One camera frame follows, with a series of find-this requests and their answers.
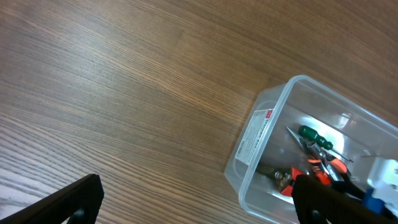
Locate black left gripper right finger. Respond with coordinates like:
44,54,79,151
292,175,395,224

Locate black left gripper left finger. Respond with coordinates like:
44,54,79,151
1,174,104,224

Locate orange black needle-nose pliers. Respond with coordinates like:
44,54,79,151
287,125,364,199

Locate red handled snips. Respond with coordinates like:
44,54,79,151
256,164,303,197

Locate green handled screwdriver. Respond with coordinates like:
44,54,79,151
298,125,353,162

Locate clear plastic container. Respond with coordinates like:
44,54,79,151
224,75,397,223

